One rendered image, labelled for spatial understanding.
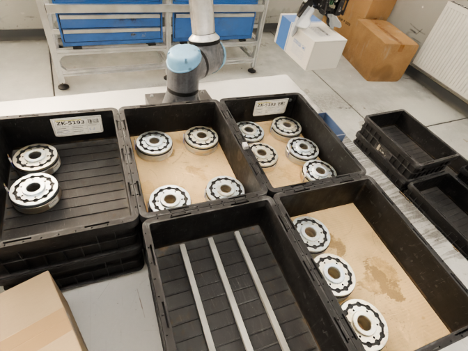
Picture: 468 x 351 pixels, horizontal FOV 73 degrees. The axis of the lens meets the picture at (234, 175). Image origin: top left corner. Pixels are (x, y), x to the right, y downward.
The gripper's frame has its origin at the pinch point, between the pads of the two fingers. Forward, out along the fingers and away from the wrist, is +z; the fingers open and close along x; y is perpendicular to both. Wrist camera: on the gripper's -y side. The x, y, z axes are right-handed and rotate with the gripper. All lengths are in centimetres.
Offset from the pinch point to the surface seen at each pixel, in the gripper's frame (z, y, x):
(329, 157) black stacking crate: 24.1, 30.4, -3.3
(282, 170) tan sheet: 27.6, 29.0, -18.4
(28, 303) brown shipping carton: 25, 48, -84
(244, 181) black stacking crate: 24, 32, -34
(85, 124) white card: 22, 2, -69
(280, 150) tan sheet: 27.6, 20.4, -14.3
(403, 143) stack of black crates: 62, 3, 86
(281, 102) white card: 20.4, 5.7, -7.6
